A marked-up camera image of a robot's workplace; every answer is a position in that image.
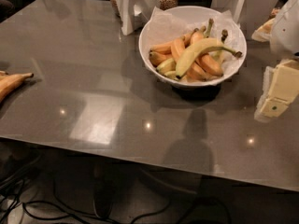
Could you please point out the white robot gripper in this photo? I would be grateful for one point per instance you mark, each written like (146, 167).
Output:
(286, 28)

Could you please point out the large yellow-green banana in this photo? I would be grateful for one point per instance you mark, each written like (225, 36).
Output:
(198, 49)

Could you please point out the orange banana lower right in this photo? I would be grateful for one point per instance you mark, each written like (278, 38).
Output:
(206, 66)

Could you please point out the orange banana curved middle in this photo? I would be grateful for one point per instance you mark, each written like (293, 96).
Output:
(195, 72)

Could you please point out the white ceramic bowl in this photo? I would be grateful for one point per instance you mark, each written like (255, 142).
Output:
(164, 26)

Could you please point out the yellow-green banana lower left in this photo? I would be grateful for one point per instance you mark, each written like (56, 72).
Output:
(166, 66)

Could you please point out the orange banana top left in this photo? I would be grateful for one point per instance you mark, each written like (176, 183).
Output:
(165, 48)

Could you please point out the small orange banana left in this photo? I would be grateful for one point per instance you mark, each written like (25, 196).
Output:
(156, 58)

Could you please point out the orange banana on table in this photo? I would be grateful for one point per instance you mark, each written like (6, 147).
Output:
(9, 83)

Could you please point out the white stand on table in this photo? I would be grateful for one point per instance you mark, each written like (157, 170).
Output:
(135, 13)

